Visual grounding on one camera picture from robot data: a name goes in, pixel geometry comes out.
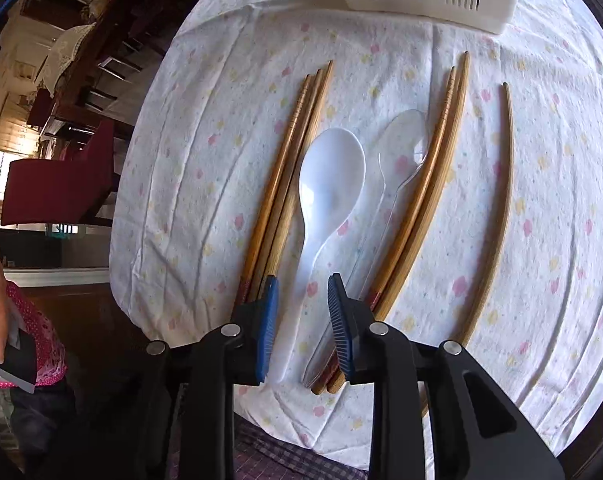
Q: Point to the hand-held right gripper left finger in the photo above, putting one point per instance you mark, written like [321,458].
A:
[269,330]

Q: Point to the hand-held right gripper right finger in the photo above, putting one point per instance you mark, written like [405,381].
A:
[339,320]

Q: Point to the wooden chopstick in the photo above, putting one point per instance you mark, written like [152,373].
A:
[444,160]
[276,210]
[504,210]
[265,210]
[430,160]
[286,210]

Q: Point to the white plastic spoon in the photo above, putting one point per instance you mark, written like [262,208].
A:
[331,170]

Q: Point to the clear plastic spoon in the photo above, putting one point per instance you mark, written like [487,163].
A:
[404,145]

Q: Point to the pink floral garment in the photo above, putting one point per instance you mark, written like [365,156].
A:
[43,345]

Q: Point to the purple plaid cloth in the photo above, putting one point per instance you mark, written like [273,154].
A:
[281,455]

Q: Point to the red cushioned chair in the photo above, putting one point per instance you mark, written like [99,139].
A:
[56,185]

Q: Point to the white floral tablecloth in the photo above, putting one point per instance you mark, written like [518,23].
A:
[206,160]

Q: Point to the white lace food cover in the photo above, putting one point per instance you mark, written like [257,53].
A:
[68,50]

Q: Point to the dark wooden dining table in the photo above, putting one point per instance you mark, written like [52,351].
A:
[131,5]

